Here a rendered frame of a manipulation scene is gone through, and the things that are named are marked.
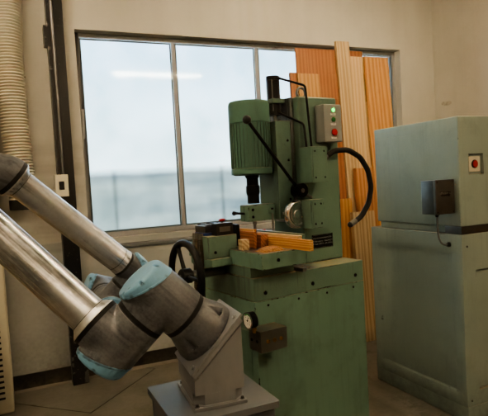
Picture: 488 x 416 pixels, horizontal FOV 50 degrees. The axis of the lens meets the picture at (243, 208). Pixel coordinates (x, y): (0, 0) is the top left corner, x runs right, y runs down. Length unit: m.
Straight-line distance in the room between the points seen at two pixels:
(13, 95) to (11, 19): 0.41
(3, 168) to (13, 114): 1.60
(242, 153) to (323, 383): 1.01
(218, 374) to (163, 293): 0.27
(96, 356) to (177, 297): 0.26
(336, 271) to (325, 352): 0.34
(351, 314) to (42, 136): 2.07
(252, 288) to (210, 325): 0.55
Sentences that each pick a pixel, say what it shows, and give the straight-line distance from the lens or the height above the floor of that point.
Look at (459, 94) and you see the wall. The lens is 4.56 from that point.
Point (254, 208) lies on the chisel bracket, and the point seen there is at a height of 1.06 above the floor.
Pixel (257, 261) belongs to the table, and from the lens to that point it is 1.96.
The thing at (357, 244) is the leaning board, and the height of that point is 0.68.
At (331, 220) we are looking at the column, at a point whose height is 0.97.
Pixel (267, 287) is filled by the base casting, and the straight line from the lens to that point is 2.04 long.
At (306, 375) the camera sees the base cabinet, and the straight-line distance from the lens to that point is 2.25.
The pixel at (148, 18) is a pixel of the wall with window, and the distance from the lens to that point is 3.63.
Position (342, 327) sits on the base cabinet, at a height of 0.53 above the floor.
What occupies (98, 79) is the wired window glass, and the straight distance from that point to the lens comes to 3.53.
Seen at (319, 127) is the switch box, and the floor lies 1.38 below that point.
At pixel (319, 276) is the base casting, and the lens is 2.20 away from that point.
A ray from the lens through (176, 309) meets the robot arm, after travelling 1.47.
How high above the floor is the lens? 1.17
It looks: 3 degrees down
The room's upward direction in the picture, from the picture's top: 3 degrees counter-clockwise
